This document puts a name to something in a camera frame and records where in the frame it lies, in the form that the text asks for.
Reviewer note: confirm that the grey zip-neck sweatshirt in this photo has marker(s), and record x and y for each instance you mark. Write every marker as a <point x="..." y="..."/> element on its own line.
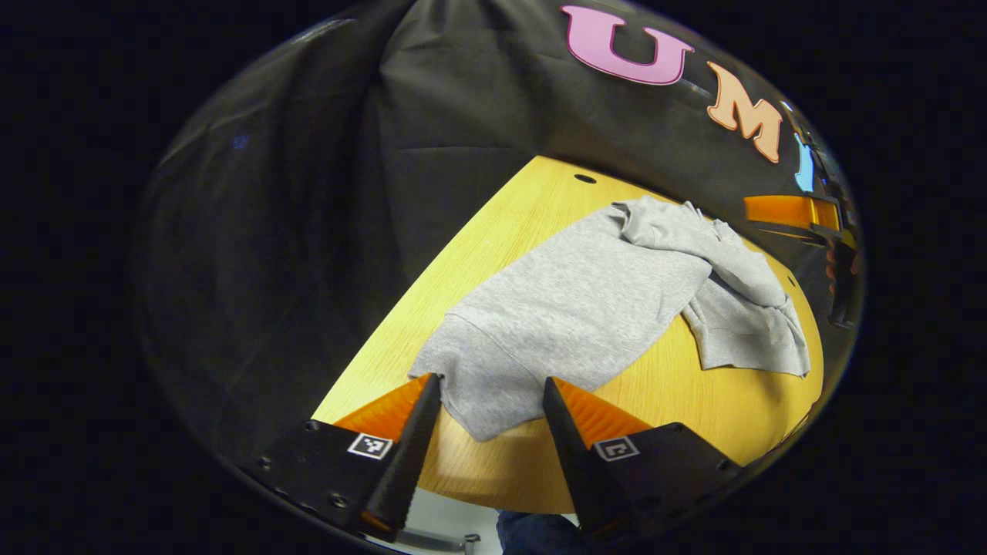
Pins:
<point x="586" y="308"/>

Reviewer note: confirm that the black backdrop cloth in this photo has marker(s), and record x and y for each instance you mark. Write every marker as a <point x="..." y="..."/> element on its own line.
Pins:
<point x="324" y="231"/>

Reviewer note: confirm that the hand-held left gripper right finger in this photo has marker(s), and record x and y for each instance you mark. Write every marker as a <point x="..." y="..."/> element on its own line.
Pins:
<point x="574" y="455"/>

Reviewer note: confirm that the grey metal bar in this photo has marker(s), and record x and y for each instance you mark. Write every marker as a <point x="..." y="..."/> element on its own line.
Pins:
<point x="439" y="542"/>

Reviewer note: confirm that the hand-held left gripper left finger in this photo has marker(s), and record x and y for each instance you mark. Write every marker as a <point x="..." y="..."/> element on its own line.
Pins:
<point x="409" y="455"/>

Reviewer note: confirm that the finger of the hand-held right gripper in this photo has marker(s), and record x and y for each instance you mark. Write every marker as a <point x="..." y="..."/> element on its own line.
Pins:
<point x="779" y="210"/>

